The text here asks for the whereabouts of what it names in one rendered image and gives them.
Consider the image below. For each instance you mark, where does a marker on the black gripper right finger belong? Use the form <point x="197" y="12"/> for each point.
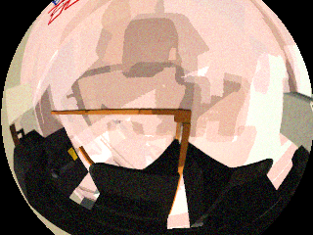
<point x="207" y="181"/>

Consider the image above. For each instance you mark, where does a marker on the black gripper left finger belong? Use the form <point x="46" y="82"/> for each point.
<point x="157" y="182"/>

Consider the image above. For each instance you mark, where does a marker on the red glasses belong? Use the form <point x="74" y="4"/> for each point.
<point x="57" y="13"/>

